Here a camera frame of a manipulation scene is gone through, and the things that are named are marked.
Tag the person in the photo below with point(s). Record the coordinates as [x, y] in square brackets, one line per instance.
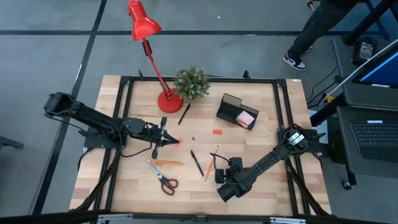
[317, 28]

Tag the green potted plant black pot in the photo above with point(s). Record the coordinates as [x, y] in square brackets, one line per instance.
[191, 83]

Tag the black power adapter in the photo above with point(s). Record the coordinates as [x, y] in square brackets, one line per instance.
[365, 49]

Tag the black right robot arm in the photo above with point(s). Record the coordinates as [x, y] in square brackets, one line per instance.
[264, 161]

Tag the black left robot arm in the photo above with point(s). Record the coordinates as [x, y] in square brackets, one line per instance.
[93, 119]

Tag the black pen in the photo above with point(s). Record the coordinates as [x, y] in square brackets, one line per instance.
[184, 114]
[196, 162]

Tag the computer monitor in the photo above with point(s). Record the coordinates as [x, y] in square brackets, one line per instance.
[382, 70]

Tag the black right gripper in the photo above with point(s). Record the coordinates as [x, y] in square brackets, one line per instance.
[235, 163]

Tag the silver aluminium bracket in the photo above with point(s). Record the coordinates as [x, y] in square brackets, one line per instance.
[287, 221]
[113, 218]

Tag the pink eraser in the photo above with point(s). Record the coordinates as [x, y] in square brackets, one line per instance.
[178, 143]

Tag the black rig crossbeam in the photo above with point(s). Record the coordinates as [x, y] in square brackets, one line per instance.
[46, 217]

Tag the red desk lamp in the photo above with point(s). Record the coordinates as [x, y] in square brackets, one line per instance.
[169, 104]

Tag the black laptop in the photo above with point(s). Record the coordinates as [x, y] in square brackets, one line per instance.
[376, 137]

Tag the black aluminium table frame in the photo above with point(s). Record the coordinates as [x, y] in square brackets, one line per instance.
[202, 79]

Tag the black side desk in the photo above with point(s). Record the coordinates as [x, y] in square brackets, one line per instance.
[345, 77]

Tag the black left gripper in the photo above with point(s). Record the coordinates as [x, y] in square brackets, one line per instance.
[155, 133]

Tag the red eraser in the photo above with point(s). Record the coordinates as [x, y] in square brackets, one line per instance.
[217, 131]

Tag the yellow pencil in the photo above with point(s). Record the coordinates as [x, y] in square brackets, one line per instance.
[164, 161]
[211, 163]

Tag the black mesh desk organizer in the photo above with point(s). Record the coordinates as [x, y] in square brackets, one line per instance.
[228, 112]

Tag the red and black scissors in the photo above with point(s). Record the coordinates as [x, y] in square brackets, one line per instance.
[163, 181]

